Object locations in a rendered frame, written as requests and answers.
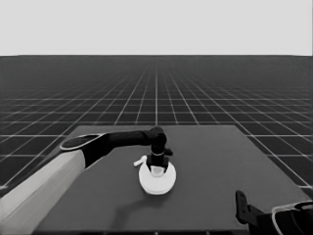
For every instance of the large thick white disc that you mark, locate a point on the large thick white disc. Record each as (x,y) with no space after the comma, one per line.
(156,184)

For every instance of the small white T-shaped piece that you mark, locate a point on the small white T-shaped piece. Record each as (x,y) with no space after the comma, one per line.
(140,161)

